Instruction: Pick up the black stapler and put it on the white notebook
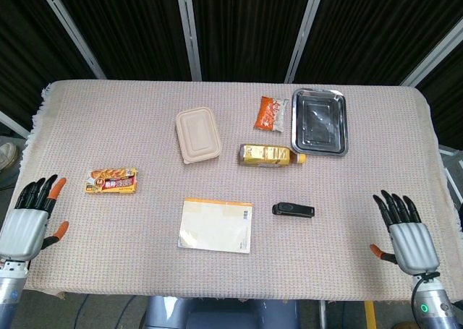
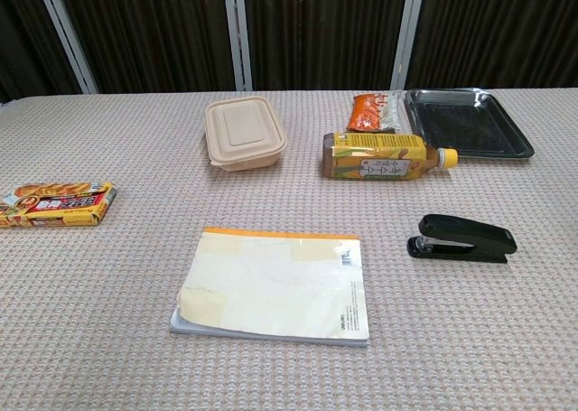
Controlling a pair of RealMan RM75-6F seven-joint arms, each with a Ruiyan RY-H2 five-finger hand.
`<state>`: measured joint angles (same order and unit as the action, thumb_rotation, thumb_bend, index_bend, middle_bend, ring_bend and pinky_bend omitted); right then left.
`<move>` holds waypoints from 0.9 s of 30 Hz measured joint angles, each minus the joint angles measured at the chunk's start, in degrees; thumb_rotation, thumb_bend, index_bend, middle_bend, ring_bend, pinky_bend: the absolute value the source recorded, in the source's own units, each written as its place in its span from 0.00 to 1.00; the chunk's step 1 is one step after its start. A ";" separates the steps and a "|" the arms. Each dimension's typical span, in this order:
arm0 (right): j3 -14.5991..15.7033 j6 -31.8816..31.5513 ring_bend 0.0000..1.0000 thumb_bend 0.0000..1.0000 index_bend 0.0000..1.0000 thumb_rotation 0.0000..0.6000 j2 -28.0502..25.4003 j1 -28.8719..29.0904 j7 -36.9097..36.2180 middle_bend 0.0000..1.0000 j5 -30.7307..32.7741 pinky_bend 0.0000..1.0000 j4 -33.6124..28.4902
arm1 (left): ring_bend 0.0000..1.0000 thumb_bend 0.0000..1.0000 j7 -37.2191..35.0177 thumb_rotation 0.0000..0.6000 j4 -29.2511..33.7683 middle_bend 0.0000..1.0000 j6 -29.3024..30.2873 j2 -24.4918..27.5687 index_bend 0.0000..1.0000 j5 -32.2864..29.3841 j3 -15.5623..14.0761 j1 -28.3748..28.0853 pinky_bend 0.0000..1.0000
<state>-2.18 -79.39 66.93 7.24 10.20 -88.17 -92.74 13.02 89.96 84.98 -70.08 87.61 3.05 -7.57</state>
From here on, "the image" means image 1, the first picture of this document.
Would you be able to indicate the black curtain panel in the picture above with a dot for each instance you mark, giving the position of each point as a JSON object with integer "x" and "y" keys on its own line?
{"x": 130, "y": 29}
{"x": 249, "y": 29}
{"x": 372, "y": 32}
{"x": 32, "y": 61}

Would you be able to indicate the orange white snack packet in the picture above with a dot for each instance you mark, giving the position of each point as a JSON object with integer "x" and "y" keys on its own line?
{"x": 269, "y": 114}

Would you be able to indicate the black clip device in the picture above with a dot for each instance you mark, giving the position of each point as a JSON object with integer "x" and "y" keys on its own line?
{"x": 293, "y": 210}

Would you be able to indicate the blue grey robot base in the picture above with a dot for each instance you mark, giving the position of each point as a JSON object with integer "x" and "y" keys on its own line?
{"x": 217, "y": 314}

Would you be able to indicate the beige lidded food container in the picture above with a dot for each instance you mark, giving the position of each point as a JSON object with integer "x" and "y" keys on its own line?
{"x": 198, "y": 135}

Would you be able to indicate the yellow curry box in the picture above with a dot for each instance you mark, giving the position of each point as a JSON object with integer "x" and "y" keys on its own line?
{"x": 112, "y": 181}

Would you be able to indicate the pink woven tablecloth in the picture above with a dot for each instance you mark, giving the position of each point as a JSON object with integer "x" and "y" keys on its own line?
{"x": 144, "y": 235}

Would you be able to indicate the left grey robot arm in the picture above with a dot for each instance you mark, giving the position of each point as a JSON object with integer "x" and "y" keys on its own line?
{"x": 11, "y": 293}

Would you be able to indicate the white shoe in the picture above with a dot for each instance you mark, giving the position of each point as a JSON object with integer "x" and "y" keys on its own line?
{"x": 7, "y": 155}

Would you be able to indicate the white partition post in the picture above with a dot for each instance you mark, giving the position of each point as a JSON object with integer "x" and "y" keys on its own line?
{"x": 72, "y": 32}
{"x": 304, "y": 32}
{"x": 188, "y": 29}
{"x": 434, "y": 54}
{"x": 14, "y": 123}

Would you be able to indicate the yellow label tea bottle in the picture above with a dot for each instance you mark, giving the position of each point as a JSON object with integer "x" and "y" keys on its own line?
{"x": 266, "y": 155}

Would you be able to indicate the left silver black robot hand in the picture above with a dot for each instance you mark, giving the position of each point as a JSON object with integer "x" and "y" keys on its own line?
{"x": 23, "y": 235}

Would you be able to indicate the rectangular steel tray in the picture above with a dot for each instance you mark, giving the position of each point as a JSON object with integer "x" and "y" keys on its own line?
{"x": 320, "y": 123}

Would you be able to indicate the white table leg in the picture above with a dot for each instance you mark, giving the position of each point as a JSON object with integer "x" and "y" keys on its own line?
{"x": 322, "y": 314}

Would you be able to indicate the white metal frame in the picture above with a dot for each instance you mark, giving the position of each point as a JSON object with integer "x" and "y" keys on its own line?
{"x": 450, "y": 162}

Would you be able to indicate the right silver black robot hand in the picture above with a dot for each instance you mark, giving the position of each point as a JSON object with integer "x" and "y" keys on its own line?
{"x": 414, "y": 246}

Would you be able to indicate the cream notepad with orange edge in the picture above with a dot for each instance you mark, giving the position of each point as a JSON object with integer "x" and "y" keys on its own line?
{"x": 215, "y": 227}

